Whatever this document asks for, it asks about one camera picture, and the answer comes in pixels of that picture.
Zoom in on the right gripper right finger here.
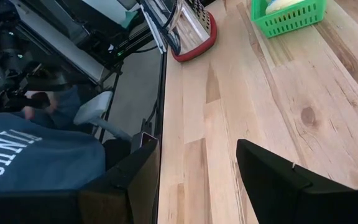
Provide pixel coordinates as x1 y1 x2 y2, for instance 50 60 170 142
236 139 358 224

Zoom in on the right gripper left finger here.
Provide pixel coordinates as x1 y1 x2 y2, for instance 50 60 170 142
0 138 161 224

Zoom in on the blue frosted donut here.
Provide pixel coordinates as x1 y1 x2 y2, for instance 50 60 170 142
265 0 306 16

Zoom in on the small grey metal box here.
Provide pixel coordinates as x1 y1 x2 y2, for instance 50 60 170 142
131 132 158 153

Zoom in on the person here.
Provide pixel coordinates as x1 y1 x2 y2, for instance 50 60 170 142
0 85 107 192

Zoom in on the white chair armrest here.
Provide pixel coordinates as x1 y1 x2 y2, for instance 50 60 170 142
73 91 134 142

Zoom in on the person's hand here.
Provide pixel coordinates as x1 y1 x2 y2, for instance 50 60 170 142
23 93 58 121

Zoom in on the silver aluminium beam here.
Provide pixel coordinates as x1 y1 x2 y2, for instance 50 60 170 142
9 0 107 84

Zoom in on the green plastic basket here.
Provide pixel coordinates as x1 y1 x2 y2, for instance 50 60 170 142
250 0 327 39

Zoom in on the black aluminium table frame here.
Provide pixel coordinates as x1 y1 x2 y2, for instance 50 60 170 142
152 49 168 224

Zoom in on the silver metal bracket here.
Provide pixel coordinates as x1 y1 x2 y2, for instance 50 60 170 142
140 0 167 54

